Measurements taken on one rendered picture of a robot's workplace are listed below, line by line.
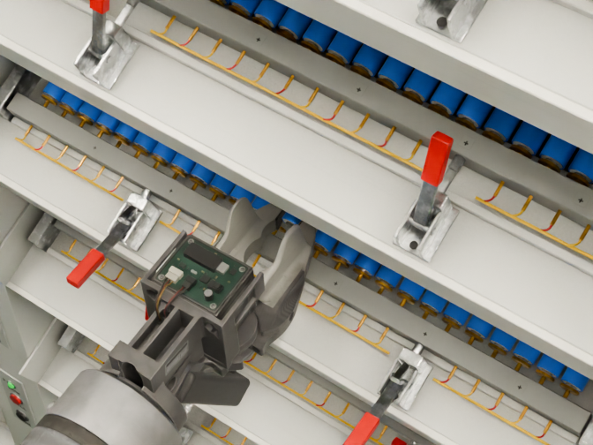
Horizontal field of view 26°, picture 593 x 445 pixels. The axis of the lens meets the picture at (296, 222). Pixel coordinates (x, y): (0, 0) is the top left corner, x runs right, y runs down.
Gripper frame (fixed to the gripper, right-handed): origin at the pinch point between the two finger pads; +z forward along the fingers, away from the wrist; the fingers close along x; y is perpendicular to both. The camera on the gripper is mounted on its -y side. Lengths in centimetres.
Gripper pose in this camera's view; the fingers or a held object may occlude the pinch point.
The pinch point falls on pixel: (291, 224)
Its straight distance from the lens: 101.5
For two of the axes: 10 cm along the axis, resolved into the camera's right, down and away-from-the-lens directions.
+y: -0.2, -5.7, -8.2
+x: -8.4, -4.3, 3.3
